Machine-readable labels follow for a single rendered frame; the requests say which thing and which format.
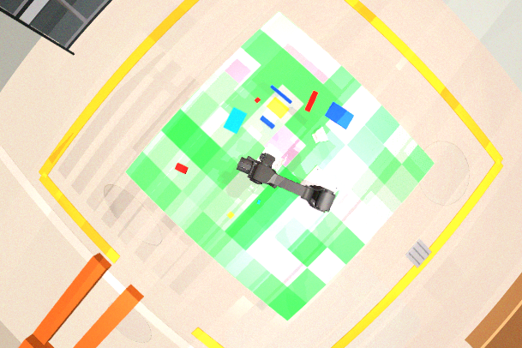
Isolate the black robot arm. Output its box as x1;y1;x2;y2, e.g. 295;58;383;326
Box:
236;153;336;213

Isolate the blue long bar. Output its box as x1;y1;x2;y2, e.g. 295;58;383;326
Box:
271;85;292;104

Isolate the cyan flat rectangular plate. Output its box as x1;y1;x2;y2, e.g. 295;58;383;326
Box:
224;107;247;133

